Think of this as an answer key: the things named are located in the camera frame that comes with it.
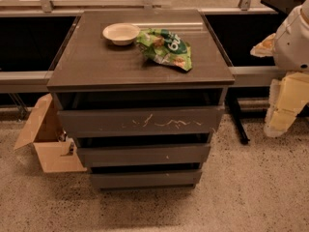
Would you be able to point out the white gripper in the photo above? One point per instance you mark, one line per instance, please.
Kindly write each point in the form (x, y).
(291, 45)

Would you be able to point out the grey top drawer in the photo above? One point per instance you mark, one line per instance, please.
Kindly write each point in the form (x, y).
(141, 121)

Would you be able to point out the grey drawer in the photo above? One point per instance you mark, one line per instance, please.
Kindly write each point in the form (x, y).
(125, 156)
(141, 121)
(146, 180)

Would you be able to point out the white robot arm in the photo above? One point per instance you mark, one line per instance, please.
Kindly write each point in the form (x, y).
(289, 48)

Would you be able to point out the black table top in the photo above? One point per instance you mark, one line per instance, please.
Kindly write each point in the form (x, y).
(282, 6)

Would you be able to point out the dark grey drawer cabinet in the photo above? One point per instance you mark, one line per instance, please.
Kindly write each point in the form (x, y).
(94, 74)

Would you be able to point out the grey bottom drawer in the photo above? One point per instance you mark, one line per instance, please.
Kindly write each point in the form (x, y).
(146, 180)

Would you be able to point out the grey middle drawer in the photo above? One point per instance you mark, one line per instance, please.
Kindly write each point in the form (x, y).
(125, 156)

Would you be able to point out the open cardboard box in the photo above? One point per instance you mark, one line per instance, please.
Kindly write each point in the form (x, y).
(43, 130)

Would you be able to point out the black table leg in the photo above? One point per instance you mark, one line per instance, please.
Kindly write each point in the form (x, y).
(235, 111)

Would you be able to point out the green chip bag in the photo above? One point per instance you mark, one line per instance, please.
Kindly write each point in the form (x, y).
(165, 48)

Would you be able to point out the white bowl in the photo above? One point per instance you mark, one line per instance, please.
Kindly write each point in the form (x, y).
(121, 33)

